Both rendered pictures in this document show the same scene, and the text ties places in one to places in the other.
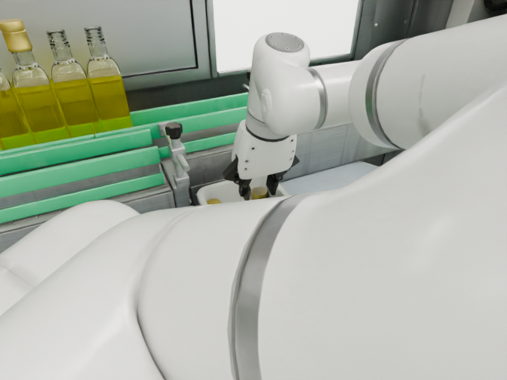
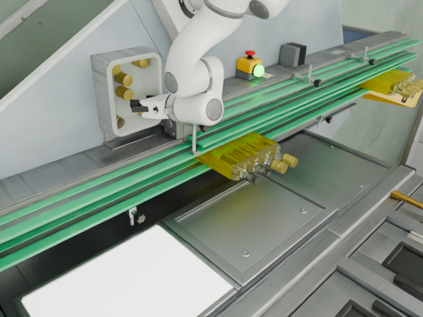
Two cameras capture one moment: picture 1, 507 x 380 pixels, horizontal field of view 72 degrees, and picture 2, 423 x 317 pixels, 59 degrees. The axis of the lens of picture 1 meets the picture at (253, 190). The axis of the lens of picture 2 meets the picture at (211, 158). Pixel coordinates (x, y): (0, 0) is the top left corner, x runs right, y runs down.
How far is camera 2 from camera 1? 0.89 m
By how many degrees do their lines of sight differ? 58
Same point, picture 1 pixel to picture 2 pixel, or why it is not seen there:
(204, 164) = (155, 143)
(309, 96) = (211, 61)
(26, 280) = not seen: outside the picture
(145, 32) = (218, 220)
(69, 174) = (233, 109)
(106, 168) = not seen: hidden behind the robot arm
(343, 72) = (197, 75)
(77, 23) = (253, 207)
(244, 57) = (142, 241)
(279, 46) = (218, 104)
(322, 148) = (53, 175)
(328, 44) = (59, 290)
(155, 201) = not seen: hidden behind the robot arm
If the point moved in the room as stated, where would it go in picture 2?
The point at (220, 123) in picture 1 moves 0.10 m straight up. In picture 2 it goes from (160, 164) to (181, 178)
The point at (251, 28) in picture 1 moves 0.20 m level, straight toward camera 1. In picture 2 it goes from (151, 257) to (174, 190)
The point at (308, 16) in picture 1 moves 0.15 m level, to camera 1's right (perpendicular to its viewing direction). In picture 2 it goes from (100, 292) to (38, 309)
